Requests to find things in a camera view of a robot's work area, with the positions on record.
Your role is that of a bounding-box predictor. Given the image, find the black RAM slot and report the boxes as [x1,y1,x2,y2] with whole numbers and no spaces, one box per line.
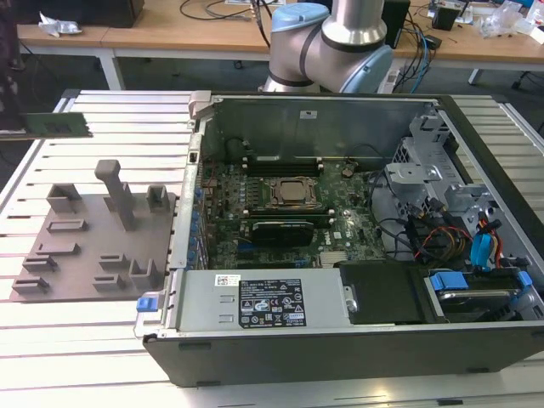
[246,171,322,178]
[246,155,322,162]
[244,212,332,218]
[244,205,332,212]
[246,161,322,167]
[246,166,322,173]
[244,208,332,215]
[244,216,332,222]

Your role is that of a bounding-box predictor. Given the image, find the green RAM stick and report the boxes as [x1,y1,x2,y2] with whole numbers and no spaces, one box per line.
[23,112,93,138]

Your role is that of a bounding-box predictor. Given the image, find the silver CPU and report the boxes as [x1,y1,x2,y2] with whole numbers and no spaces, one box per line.
[278,180,309,201]

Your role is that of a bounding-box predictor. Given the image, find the black graphics card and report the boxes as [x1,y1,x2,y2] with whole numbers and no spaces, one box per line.
[250,219,315,247]

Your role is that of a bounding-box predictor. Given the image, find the green motherboard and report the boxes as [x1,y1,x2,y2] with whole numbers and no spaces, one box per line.
[197,159,390,271]

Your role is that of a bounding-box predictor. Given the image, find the grey power supply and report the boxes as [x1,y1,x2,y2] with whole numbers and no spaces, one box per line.
[169,267,358,331]

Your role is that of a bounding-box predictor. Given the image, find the silver metal drive cage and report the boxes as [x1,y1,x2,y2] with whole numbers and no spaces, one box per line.
[382,112,507,264]

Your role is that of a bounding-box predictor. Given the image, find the black plastic shroud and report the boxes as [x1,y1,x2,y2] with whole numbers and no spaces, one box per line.
[335,259,431,327]

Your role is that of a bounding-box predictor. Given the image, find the black open PC case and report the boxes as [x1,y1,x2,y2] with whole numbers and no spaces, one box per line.
[134,89,544,388]

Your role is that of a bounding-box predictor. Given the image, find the brown parts rack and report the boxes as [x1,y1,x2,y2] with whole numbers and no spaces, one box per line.
[10,159,179,305]

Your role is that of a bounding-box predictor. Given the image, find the hard disk in blue carrier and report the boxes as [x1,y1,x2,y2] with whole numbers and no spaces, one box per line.
[424,267,535,326]

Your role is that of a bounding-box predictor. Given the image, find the wooden desk white legs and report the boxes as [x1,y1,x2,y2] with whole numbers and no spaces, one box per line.
[16,0,337,91]
[390,0,544,86]

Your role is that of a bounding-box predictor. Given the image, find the tall black box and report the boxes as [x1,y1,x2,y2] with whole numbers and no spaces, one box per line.
[382,0,412,48]

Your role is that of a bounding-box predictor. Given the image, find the small black box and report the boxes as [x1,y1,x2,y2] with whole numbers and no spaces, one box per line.
[432,6,460,31]

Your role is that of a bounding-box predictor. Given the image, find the crumpled clear plastic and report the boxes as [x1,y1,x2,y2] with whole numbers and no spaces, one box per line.
[37,11,84,37]

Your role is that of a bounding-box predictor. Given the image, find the clear plastic bags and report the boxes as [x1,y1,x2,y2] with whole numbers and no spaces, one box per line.
[479,0,544,43]

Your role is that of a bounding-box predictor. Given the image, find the metal socket cover frame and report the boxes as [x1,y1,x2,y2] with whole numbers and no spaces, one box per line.
[265,176,320,209]

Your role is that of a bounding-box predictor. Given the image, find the yellow and black wire bundle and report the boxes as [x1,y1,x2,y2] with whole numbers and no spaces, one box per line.
[422,225,473,258]

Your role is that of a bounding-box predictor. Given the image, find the blue cable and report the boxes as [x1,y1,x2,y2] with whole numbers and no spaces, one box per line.
[407,16,439,93]

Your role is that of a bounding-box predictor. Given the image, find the blue flat wire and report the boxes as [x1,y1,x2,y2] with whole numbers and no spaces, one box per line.
[471,224,499,274]

